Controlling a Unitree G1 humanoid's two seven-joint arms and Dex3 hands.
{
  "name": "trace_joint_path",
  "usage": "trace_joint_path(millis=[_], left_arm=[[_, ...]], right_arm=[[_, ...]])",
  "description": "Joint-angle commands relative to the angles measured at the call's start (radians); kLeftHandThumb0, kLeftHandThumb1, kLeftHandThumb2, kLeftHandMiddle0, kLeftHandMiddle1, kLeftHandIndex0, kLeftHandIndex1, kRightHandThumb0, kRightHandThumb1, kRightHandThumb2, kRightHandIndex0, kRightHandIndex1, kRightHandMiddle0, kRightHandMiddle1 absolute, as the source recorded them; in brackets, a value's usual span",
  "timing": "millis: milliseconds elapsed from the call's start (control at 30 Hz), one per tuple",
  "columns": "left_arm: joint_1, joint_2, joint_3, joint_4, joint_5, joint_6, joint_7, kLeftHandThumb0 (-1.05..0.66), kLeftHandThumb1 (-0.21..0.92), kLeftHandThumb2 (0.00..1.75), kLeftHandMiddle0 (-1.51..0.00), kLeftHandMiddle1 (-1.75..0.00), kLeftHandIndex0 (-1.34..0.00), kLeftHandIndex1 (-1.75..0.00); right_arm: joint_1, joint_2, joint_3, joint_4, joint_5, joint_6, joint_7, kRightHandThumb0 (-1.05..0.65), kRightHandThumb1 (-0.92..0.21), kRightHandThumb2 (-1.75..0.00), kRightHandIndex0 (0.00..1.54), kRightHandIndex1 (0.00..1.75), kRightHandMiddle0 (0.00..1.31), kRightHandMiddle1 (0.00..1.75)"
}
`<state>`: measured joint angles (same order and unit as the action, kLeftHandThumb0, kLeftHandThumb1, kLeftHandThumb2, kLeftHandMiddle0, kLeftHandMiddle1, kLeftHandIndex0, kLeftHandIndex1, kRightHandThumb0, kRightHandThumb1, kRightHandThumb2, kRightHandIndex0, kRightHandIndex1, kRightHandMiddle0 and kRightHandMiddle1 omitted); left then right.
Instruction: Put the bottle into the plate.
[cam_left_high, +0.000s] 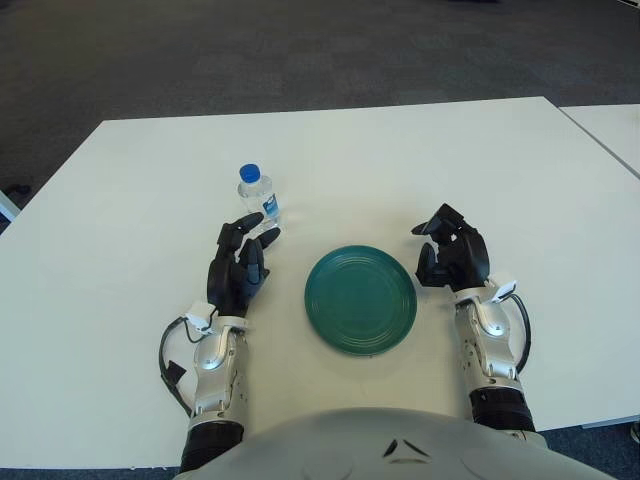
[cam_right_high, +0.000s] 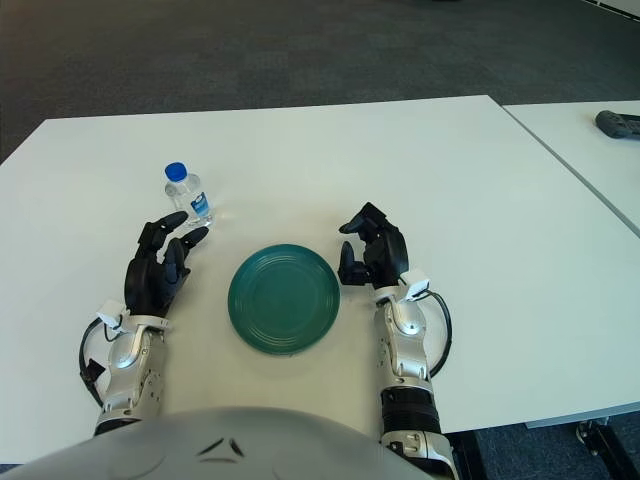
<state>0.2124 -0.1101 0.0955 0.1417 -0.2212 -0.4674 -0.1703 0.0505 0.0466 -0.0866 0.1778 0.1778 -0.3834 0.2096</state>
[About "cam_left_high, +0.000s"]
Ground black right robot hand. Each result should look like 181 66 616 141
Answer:
409 202 492 292

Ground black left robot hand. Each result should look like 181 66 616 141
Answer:
206 211 282 319

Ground clear bottle with blue cap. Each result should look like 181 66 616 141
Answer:
236 163 282 236

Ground green round plate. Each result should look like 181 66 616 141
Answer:
304 244 419 359

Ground white left wrist connector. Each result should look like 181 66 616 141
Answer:
182 302 214 335

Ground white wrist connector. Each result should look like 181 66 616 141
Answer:
182 302 214 335
489 280 519 304

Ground white right wrist connector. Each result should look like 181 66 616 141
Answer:
489 280 519 304

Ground white neighbouring table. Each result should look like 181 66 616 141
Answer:
558 103 640 179

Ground grey robot torso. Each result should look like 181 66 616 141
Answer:
192 407 640 480

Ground white furniture edge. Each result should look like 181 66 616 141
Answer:
0 189 21 222

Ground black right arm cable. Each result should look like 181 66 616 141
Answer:
509 292 532 376

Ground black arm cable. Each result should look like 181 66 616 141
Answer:
158 312 216 419
509 292 532 376

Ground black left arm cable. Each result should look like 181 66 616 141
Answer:
158 312 216 419

